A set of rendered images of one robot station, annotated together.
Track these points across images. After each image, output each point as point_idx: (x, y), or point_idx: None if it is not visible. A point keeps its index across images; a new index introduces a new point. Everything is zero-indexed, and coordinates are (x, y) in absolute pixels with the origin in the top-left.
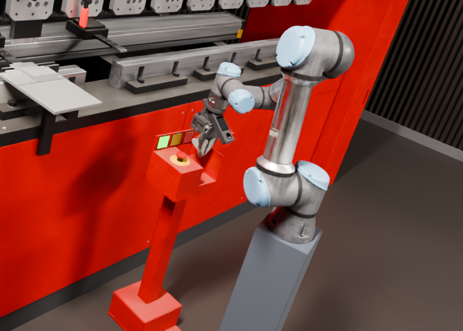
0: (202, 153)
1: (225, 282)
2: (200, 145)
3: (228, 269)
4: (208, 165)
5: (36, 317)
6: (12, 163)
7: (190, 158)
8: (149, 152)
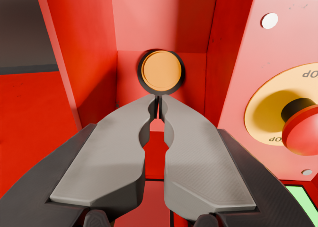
0: (180, 103)
1: None
2: (244, 152)
3: (36, 7)
4: (108, 60)
5: None
6: None
7: (231, 102)
8: (147, 168)
